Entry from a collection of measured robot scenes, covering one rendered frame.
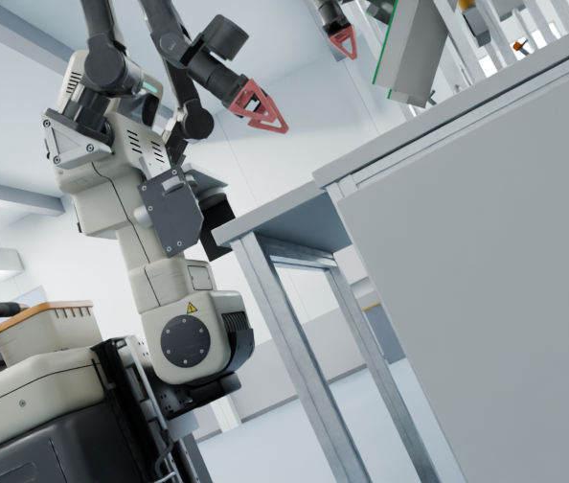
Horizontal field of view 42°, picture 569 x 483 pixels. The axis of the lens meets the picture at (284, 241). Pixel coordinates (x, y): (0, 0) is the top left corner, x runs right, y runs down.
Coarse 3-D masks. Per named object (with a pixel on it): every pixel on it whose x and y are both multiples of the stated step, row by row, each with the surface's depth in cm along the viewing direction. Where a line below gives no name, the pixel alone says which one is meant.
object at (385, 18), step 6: (390, 0) 158; (372, 6) 158; (384, 6) 158; (390, 6) 160; (366, 12) 158; (372, 12) 158; (378, 12) 158; (384, 12) 160; (390, 12) 162; (378, 18) 160; (384, 18) 162; (390, 18) 164
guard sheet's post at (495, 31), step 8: (480, 0) 200; (480, 8) 199; (488, 8) 199; (488, 16) 199; (488, 24) 199; (496, 24) 198; (496, 32) 199; (496, 40) 198; (504, 40) 197; (504, 48) 198; (504, 56) 197; (512, 56) 197
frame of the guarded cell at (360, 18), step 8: (352, 8) 277; (360, 16) 276; (360, 24) 276; (368, 24) 278; (376, 24) 326; (368, 32) 275; (368, 40) 275; (376, 48) 274; (376, 56) 274; (400, 104) 271; (408, 104) 272; (408, 112) 270
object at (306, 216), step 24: (288, 192) 124; (312, 192) 123; (240, 216) 125; (264, 216) 124; (288, 216) 128; (312, 216) 139; (336, 216) 151; (216, 240) 126; (288, 240) 153; (312, 240) 168; (336, 240) 187
